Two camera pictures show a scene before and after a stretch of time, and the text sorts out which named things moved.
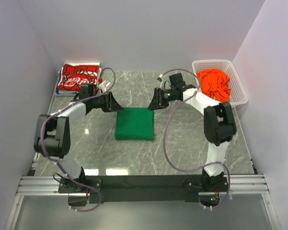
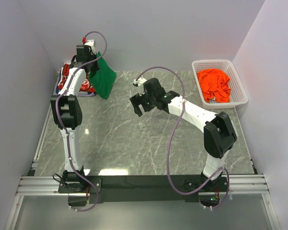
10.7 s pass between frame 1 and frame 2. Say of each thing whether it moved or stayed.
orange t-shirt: stayed
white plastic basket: stayed
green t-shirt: moved
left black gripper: moved
